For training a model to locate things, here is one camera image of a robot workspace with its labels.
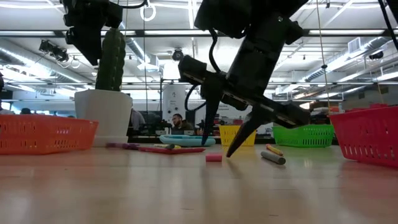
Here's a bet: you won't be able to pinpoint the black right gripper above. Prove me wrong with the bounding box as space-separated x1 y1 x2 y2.
179 37 311 158

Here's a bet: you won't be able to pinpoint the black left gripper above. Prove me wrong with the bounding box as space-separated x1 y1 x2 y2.
62 0 124 65

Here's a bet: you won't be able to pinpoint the pink eraser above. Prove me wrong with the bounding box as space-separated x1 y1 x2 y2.
205 152 223 162

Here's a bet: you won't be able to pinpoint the dark red pencil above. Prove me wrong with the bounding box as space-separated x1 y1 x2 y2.
138 146 206 156

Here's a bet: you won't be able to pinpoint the grey crayon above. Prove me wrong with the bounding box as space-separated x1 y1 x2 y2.
260 150 286 166

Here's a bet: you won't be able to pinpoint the yellow plastic bin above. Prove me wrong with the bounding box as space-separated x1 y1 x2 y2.
219 124 257 147

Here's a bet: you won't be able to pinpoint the blue calculator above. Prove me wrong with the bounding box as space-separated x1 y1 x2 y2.
158 134 217 147

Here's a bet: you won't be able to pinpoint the cactus in white pot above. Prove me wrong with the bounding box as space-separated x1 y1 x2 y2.
73 27 134 147

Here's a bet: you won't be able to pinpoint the green plastic bin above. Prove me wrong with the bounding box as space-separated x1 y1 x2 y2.
272 124 335 148

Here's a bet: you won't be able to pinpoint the orange plastic bin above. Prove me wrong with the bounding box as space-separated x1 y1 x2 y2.
0 114 100 156

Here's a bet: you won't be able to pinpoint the red plastic bin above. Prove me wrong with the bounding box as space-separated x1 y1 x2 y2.
328 105 398 169

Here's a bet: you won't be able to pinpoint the white air vent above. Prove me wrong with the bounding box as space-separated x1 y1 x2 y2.
347 37 363 54

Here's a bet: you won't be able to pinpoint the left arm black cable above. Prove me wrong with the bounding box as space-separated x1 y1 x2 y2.
118 0 147 9

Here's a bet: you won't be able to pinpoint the white hanging ring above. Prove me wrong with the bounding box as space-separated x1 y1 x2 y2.
139 1 157 22

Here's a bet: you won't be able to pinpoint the black ceiling dome camera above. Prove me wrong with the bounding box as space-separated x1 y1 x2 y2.
171 48 185 62

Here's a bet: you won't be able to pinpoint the thin hanging cord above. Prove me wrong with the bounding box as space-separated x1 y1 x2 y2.
315 0 331 125

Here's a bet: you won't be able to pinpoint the purple handled scissors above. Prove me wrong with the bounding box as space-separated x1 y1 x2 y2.
104 142 141 151

